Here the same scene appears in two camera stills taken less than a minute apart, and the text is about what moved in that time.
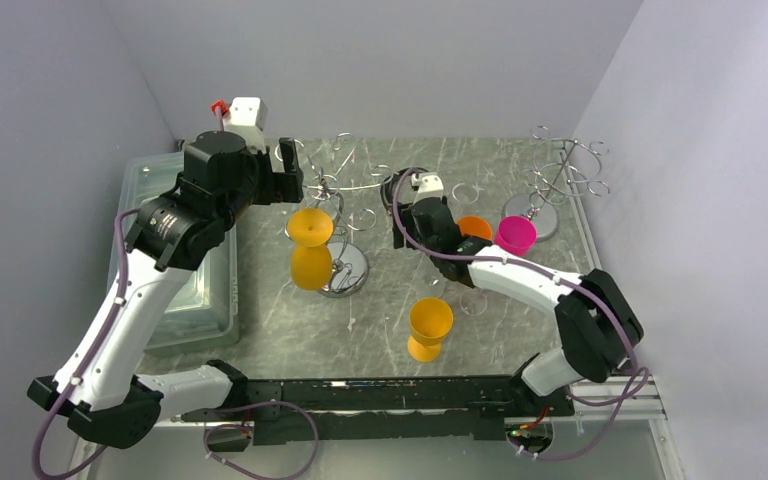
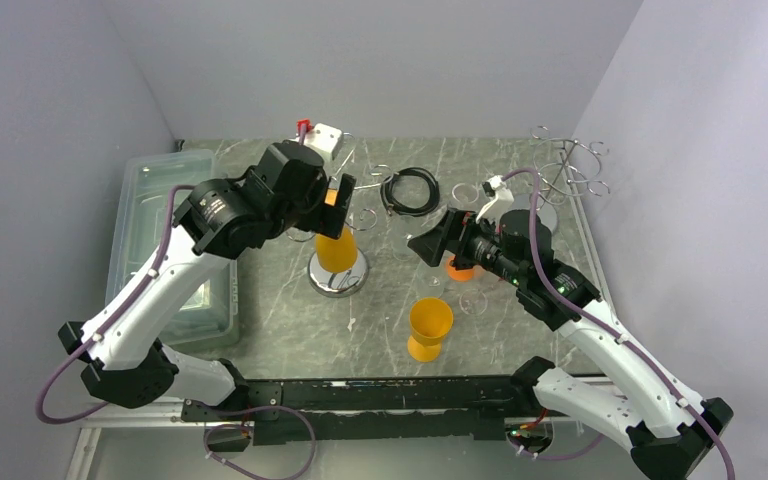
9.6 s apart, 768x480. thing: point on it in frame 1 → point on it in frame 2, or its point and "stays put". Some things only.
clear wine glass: (473, 302) stays put
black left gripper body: (270, 185) → (303, 214)
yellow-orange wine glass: (431, 320) stays put
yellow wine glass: (310, 231) → (336, 255)
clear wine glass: (431, 283) stays put
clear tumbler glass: (466, 195) stays put
